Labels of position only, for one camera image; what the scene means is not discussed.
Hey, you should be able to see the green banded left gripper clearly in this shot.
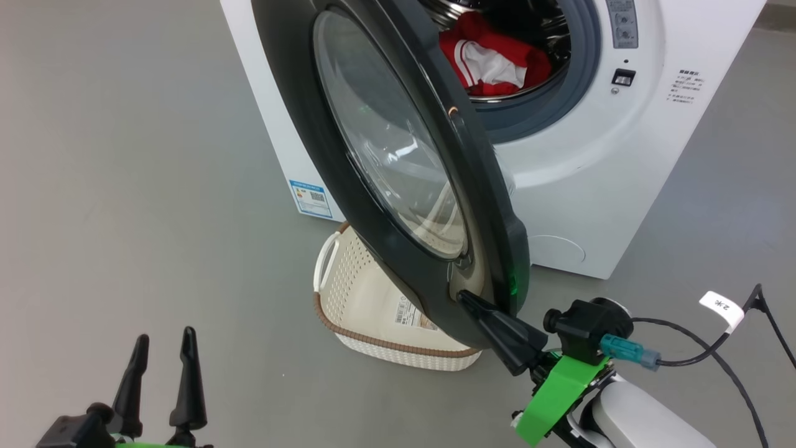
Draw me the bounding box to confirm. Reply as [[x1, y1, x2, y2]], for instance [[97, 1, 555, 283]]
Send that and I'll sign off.
[[111, 326, 214, 448]]

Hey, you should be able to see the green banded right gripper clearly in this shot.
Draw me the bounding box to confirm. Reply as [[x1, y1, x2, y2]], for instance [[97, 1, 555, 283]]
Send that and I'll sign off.
[[457, 289, 614, 447]]

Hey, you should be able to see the black rimmed glass washer door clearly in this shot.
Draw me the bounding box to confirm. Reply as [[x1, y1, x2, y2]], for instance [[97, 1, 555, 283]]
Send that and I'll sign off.
[[251, 0, 531, 350]]

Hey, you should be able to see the red and white jersey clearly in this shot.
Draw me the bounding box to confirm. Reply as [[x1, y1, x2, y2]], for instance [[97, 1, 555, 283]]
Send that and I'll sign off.
[[439, 11, 552, 97]]

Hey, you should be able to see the paper basket label sticker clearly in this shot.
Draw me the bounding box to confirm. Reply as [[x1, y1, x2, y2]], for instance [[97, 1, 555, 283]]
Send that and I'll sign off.
[[393, 296, 439, 330]]

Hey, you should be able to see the cream perforated laundry basket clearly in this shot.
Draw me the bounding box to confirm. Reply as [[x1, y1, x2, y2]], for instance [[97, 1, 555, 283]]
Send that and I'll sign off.
[[313, 221, 483, 372]]

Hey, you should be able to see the white front-load washing machine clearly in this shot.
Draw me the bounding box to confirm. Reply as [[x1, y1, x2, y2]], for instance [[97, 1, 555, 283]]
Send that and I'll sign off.
[[219, 0, 767, 281]]

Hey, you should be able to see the grey rubber door gasket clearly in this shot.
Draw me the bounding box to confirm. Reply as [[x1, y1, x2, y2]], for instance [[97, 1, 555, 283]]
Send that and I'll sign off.
[[473, 0, 603, 145]]

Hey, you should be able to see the round filter cover flap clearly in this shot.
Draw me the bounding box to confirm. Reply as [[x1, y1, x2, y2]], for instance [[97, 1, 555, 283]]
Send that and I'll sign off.
[[527, 235, 586, 269]]

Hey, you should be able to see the blue energy label sticker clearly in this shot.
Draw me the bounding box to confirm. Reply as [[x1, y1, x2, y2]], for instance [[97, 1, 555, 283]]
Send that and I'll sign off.
[[289, 180, 333, 218]]

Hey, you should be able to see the stainless steel washer drum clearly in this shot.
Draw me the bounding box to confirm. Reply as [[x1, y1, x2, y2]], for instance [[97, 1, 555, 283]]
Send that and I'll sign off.
[[420, 0, 572, 103]]

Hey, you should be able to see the grey warning sticker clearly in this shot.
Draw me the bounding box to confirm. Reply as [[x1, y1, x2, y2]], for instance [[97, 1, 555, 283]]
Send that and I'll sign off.
[[605, 0, 639, 49]]

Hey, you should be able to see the teal cable connector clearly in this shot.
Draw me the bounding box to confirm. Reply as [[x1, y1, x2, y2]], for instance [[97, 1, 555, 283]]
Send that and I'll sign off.
[[599, 334, 662, 373]]

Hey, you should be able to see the thin black camera cable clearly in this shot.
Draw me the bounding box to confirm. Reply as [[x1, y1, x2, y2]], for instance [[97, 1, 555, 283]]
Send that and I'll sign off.
[[631, 317, 772, 448]]

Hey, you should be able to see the thin black connector cable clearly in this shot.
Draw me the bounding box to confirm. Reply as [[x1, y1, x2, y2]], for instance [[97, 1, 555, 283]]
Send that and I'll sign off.
[[656, 283, 796, 369]]

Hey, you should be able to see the white cable tag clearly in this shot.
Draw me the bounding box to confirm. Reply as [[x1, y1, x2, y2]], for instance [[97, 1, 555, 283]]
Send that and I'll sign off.
[[699, 290, 746, 334]]

